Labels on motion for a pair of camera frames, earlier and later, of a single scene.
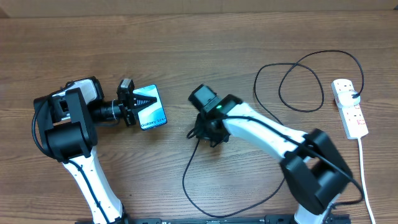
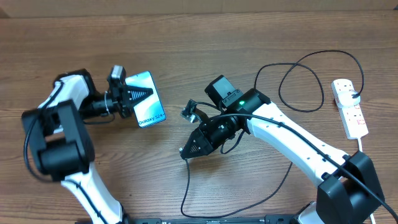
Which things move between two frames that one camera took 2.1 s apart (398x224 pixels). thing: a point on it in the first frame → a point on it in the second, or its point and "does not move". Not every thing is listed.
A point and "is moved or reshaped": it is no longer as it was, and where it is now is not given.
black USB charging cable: [286, 107] → [278, 188]
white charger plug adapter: [346, 99] does not move
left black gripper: [130, 103] → [122, 96]
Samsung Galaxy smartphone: [153, 114] is moved or reshaped
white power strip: [352, 118] does not move
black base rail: [242, 219] does not move
